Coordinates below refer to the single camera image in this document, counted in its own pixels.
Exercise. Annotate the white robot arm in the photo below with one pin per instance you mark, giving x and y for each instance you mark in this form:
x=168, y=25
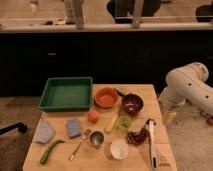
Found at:
x=186, y=83

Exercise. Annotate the orange bowl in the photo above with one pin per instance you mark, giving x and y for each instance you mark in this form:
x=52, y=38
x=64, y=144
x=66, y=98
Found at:
x=106, y=97

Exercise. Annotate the purple bowl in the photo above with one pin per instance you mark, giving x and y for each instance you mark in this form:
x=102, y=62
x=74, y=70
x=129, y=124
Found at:
x=132, y=104

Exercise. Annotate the yellow banana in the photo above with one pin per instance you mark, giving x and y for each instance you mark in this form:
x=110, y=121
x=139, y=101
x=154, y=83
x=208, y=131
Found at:
x=111, y=123

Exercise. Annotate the orange fruit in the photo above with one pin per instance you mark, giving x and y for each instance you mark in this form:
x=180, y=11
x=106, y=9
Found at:
x=93, y=116

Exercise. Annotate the green cup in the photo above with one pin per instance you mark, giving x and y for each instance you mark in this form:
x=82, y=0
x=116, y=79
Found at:
x=123, y=123

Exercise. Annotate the green plastic tray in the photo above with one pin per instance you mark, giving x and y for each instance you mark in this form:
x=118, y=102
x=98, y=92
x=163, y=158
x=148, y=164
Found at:
x=67, y=94

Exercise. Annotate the blue sponge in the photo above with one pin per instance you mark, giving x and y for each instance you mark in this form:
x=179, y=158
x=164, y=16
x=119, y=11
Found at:
x=73, y=126

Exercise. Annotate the metal spoon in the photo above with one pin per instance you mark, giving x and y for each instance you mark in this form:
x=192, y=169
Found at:
x=84, y=137

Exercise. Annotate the red grapes bunch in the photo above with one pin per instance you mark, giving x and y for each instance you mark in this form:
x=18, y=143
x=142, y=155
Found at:
x=137, y=138

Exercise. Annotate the white cup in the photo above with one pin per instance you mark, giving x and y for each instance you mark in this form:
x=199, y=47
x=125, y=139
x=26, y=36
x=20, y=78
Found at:
x=119, y=149

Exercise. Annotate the green cucumber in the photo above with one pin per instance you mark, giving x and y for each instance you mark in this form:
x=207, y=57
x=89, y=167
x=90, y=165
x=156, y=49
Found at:
x=48, y=151

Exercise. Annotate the dark handled utensil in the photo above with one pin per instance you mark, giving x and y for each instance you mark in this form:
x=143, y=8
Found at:
x=120, y=92

